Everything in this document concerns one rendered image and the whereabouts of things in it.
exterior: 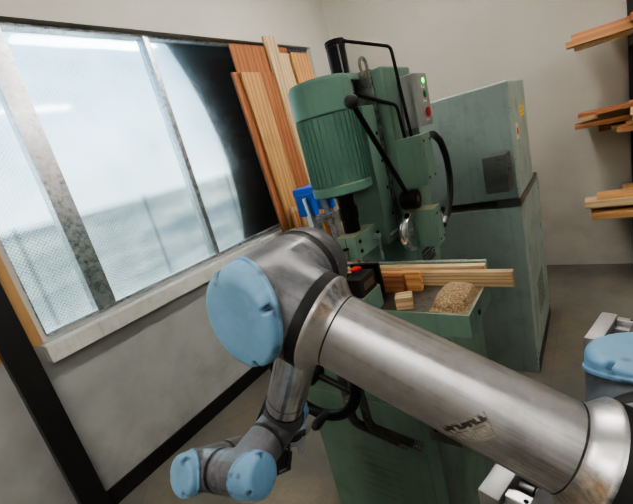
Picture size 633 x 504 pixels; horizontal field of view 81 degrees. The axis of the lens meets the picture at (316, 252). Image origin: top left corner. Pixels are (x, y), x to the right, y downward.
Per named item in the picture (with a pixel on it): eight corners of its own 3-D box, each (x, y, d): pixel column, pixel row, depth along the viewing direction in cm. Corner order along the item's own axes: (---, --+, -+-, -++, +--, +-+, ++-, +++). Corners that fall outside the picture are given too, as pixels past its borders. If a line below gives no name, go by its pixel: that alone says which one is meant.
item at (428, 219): (411, 247, 121) (404, 212, 118) (419, 240, 126) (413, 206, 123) (440, 246, 115) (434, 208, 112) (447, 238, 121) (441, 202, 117)
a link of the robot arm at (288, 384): (312, 199, 60) (271, 400, 84) (273, 218, 51) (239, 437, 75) (378, 225, 56) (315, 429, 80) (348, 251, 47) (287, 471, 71)
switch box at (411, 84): (405, 130, 121) (395, 78, 117) (416, 127, 128) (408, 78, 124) (423, 126, 117) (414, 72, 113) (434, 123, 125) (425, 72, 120)
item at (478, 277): (333, 284, 125) (330, 273, 123) (336, 281, 126) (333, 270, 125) (513, 287, 91) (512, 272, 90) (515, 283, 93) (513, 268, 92)
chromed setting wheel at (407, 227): (402, 257, 115) (394, 218, 112) (416, 243, 124) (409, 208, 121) (411, 257, 113) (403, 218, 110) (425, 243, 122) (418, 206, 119)
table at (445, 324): (260, 335, 115) (255, 318, 114) (316, 292, 138) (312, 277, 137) (463, 363, 78) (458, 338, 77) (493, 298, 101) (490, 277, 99)
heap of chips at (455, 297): (428, 311, 90) (425, 297, 89) (445, 287, 101) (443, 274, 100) (466, 314, 85) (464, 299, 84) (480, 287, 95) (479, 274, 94)
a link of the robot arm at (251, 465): (278, 425, 67) (237, 423, 73) (238, 477, 58) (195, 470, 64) (295, 461, 68) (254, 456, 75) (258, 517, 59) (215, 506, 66)
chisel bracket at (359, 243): (341, 264, 114) (334, 238, 112) (362, 249, 125) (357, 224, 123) (362, 264, 110) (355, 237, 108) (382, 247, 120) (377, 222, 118)
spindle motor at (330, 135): (303, 203, 109) (274, 93, 101) (334, 190, 123) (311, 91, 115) (354, 195, 99) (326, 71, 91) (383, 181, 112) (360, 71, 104)
